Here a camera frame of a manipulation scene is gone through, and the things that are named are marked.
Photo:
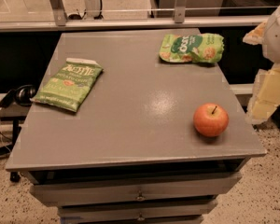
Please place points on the red apple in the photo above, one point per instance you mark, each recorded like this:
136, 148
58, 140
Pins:
210, 120

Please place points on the green snack bag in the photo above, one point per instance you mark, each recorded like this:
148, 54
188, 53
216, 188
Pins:
202, 48

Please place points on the metal window frame rail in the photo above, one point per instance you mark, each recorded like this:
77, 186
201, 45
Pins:
73, 15

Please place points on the grey top drawer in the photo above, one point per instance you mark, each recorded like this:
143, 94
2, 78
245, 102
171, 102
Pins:
135, 189

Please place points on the black headphones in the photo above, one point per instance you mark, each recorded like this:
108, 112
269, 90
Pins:
21, 96

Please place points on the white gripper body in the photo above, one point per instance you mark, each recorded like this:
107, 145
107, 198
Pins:
278, 37

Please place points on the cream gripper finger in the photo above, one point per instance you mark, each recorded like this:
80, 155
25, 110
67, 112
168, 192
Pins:
255, 37
265, 95

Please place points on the grey lower drawer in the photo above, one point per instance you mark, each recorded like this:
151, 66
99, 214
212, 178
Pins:
138, 212

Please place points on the grey drawer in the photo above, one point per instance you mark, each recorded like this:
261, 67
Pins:
135, 189
138, 212

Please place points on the green jalapeno kettle chip bag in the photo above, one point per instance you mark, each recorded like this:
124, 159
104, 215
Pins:
69, 87

